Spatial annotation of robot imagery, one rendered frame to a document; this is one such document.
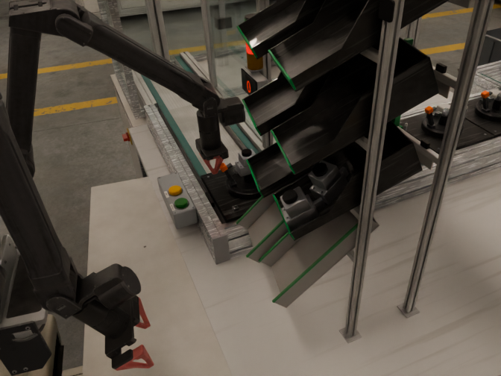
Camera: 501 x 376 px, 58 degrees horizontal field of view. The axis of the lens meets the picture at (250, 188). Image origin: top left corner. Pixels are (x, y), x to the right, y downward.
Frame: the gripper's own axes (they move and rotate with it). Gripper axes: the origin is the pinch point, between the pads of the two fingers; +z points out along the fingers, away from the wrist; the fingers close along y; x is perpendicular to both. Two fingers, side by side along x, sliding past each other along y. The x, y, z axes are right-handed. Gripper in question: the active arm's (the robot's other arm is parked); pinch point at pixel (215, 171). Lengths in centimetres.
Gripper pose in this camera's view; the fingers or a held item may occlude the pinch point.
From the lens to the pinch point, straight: 134.0
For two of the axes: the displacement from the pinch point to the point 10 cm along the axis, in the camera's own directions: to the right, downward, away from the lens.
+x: -9.1, 2.9, -2.8
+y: -4.0, -5.4, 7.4
